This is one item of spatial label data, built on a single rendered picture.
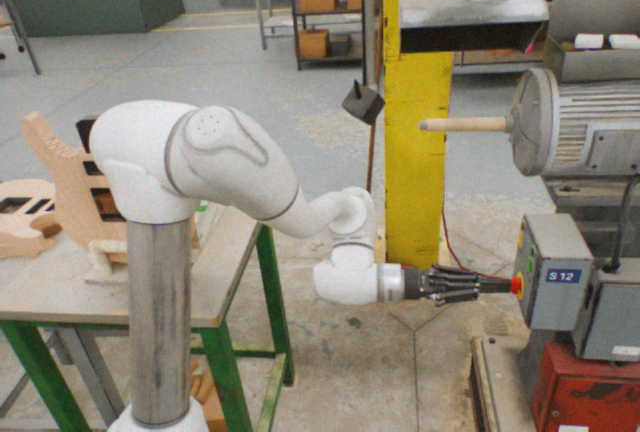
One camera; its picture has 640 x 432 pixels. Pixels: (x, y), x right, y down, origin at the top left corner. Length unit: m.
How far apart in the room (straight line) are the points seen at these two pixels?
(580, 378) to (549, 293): 0.47
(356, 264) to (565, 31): 0.72
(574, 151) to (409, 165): 1.18
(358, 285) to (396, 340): 1.25
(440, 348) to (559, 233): 1.31
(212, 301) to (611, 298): 0.96
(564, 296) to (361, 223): 0.45
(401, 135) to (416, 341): 0.94
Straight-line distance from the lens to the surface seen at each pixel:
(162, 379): 0.91
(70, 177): 1.31
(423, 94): 2.15
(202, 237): 1.42
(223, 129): 0.62
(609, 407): 1.65
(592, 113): 1.21
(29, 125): 1.30
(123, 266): 1.44
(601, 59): 1.20
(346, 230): 1.14
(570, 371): 1.54
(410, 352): 2.32
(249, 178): 0.65
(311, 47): 6.09
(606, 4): 1.33
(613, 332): 1.46
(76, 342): 1.70
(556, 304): 1.14
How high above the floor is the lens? 1.75
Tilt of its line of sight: 32 degrees down
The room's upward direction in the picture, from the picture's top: 5 degrees counter-clockwise
